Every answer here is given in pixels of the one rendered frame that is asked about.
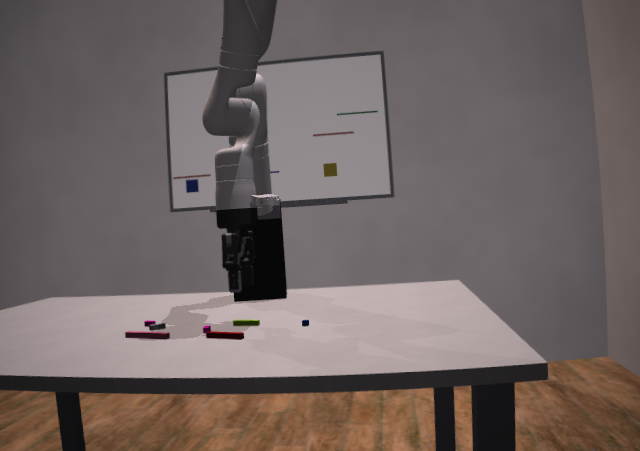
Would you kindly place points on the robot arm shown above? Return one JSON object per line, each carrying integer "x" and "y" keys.
{"x": 242, "y": 171}

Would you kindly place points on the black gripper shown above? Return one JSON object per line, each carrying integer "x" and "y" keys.
{"x": 239, "y": 238}

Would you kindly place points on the lime green rod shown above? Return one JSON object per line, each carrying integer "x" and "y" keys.
{"x": 246, "y": 323}

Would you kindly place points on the pink rod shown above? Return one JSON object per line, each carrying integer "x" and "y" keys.
{"x": 147, "y": 335}

